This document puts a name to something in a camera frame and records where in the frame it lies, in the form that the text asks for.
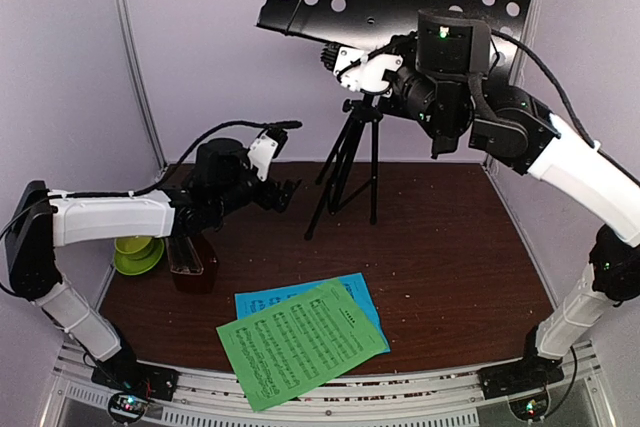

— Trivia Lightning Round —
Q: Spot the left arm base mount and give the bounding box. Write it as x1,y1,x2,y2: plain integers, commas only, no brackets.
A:
91,363,179,425

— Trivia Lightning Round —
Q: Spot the left aluminium frame post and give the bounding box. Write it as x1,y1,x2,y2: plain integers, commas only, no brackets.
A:
114,0,167,170

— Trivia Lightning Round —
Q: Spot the green bowl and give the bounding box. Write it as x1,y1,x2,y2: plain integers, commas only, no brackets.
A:
114,236,154,260

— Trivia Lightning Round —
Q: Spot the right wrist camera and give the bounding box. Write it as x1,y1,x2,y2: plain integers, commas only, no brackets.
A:
320,43,403,96

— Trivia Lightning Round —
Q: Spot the black music stand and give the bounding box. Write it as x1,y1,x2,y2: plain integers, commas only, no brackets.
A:
256,0,540,242

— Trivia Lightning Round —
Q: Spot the right aluminium frame post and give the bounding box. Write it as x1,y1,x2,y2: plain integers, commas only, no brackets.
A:
482,0,546,173

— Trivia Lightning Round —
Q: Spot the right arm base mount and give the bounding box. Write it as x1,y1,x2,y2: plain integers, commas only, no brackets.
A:
478,362,564,423

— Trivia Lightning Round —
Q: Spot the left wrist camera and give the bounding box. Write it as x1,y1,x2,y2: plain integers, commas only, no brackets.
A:
247,128,288,182

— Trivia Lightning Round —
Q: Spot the front aluminium rail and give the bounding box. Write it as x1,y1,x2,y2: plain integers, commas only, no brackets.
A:
49,339,609,427

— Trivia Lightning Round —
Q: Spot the brown metronome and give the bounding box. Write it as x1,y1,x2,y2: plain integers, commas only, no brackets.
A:
165,233,219,295

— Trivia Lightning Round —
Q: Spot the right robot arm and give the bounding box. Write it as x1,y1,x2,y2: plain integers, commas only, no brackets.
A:
382,10,639,389

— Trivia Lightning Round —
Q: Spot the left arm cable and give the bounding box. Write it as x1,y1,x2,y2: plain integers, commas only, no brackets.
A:
0,119,303,298

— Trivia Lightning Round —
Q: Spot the green saucer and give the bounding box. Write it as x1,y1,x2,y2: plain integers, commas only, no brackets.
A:
113,237,164,276

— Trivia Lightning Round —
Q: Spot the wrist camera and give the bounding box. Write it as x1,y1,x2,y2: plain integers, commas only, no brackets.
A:
247,128,288,182
320,43,403,96

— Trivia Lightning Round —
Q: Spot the green sheet music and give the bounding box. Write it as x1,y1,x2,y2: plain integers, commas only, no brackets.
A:
217,278,387,412

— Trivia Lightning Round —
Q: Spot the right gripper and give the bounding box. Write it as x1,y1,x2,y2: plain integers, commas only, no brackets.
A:
375,29,476,140

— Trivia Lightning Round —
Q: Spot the blue sheet music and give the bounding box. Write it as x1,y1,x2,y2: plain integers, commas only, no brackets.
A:
234,273,391,354

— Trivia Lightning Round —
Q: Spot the aluminium frame post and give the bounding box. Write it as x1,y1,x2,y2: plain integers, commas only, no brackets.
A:
114,0,167,170
482,0,546,173

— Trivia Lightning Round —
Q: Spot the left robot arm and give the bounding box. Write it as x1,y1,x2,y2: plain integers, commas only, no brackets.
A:
5,128,298,391

